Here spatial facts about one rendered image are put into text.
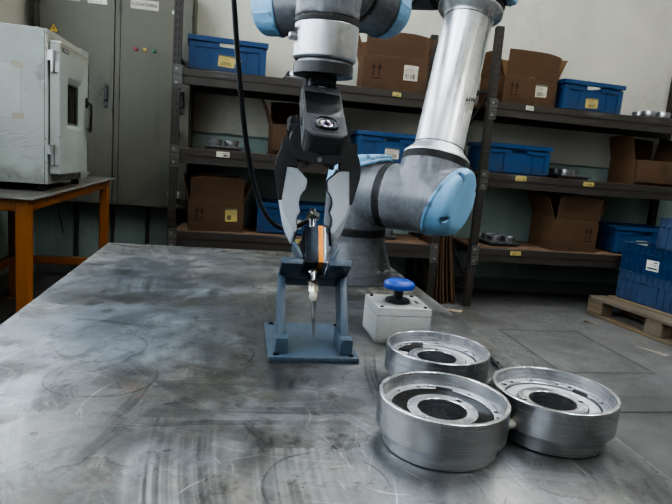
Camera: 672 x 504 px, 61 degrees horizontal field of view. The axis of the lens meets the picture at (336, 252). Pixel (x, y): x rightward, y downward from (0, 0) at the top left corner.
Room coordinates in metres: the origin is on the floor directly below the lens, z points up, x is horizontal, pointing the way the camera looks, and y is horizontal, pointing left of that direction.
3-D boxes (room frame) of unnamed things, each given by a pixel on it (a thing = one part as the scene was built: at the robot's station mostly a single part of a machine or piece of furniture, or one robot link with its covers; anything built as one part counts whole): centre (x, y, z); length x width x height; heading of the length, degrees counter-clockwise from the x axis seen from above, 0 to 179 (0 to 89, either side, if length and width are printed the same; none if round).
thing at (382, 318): (0.73, -0.08, 0.82); 0.08 x 0.07 x 0.05; 11
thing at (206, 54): (4.07, 0.86, 1.61); 0.52 x 0.38 x 0.22; 104
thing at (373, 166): (1.05, -0.04, 0.97); 0.13 x 0.12 x 0.14; 58
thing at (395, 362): (0.56, -0.11, 0.82); 0.10 x 0.10 x 0.04
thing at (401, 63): (4.26, -0.28, 1.70); 0.56 x 0.36 x 0.39; 96
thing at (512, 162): (4.47, -1.26, 1.11); 0.52 x 0.38 x 0.22; 101
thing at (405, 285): (0.72, -0.08, 0.85); 0.04 x 0.04 x 0.05
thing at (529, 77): (4.46, -1.26, 1.69); 0.59 x 0.41 x 0.38; 106
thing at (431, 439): (0.44, -0.10, 0.82); 0.10 x 0.10 x 0.04
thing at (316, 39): (0.70, 0.04, 1.15); 0.08 x 0.08 x 0.05
